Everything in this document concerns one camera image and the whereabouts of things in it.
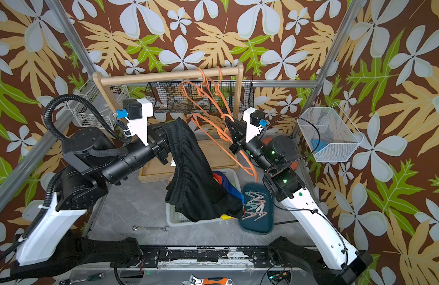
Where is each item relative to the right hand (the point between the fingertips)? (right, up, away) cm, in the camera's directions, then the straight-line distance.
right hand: (226, 120), depth 53 cm
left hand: (-12, -3, -11) cm, 16 cm away
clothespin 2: (+18, -40, +31) cm, 53 cm away
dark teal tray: (+20, -44, +29) cm, 57 cm away
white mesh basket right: (+51, -1, +31) cm, 59 cm away
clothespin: (+17, -32, +38) cm, 52 cm away
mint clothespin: (+16, -37, +35) cm, 53 cm away
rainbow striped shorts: (+3, -28, +31) cm, 42 cm away
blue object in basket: (+45, -7, +27) cm, 52 cm away
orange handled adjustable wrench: (-12, -61, +15) cm, 64 cm away
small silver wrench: (-41, -45, +28) cm, 67 cm away
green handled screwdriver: (-53, -59, +16) cm, 81 cm away
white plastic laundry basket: (+4, -21, +37) cm, 43 cm away
